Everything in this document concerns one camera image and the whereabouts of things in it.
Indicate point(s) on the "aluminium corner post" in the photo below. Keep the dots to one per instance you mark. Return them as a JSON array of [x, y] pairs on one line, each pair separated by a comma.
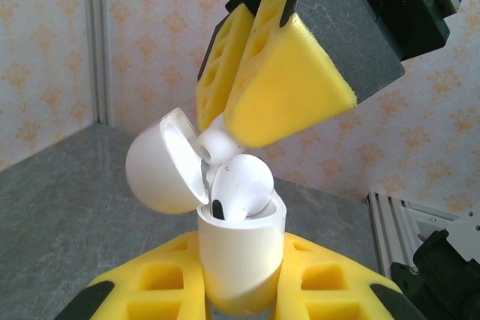
[[98, 35]]

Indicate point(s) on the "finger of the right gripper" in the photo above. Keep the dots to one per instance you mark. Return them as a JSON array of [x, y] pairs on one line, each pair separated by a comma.
[[300, 91], [236, 24]]

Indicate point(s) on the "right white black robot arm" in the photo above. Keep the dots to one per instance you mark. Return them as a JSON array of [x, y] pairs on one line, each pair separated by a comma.
[[442, 279]]

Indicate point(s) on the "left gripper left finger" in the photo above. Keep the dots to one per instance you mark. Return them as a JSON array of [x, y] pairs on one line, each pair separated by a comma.
[[191, 271]]

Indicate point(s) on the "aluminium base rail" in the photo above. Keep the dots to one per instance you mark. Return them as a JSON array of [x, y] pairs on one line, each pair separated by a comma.
[[382, 222]]

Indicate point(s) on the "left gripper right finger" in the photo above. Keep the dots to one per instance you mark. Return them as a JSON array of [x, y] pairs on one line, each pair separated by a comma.
[[294, 271]]

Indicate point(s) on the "white earbud charging case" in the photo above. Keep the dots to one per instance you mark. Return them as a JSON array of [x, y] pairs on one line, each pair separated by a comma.
[[240, 260]]

